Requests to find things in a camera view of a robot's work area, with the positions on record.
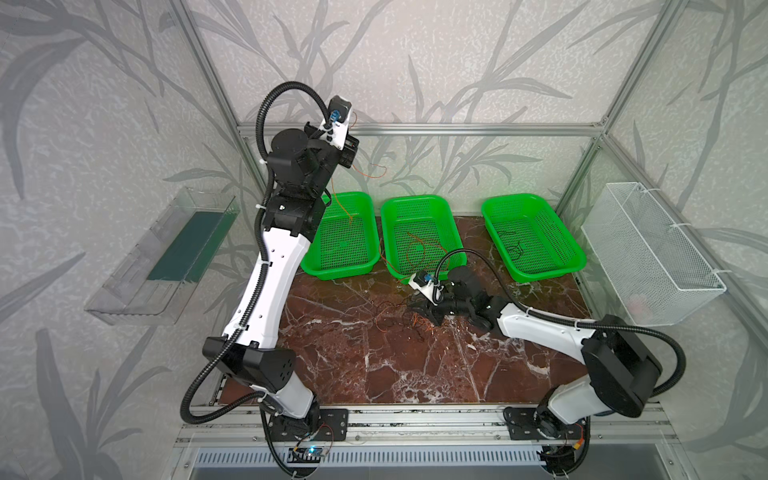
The clear acrylic wall tray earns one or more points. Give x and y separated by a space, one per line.
153 284

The right green plastic basket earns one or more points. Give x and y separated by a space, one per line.
532 240

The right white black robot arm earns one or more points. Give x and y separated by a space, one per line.
625 365

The middle green plastic basket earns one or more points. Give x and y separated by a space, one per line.
418 231

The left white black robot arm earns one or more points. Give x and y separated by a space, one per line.
247 350

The green plastic basket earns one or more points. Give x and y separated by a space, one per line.
532 240
418 231
347 241

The left green plastic basket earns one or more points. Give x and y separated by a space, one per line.
347 241

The white wire mesh basket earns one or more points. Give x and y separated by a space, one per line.
658 274

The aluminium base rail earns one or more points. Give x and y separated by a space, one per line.
427 424

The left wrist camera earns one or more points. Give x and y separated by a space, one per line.
335 130

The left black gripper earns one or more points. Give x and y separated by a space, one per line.
346 152

